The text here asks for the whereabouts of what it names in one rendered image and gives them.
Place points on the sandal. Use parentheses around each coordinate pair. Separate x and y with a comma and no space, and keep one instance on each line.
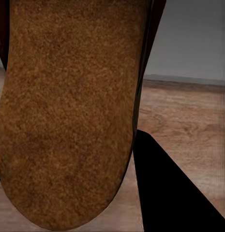
(70,103)

